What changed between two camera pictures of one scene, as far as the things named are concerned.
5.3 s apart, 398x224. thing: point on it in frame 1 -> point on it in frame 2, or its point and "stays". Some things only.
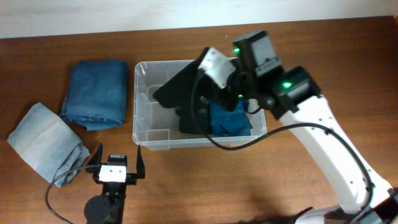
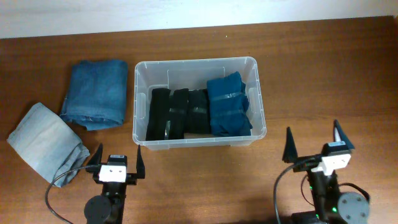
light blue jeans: [50, 144] stays
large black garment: [189, 89] -> [165, 107]
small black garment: [194, 119] stays
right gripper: [222, 96] -> [291, 157]
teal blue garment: [224, 122] stays
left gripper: [132, 177] stays
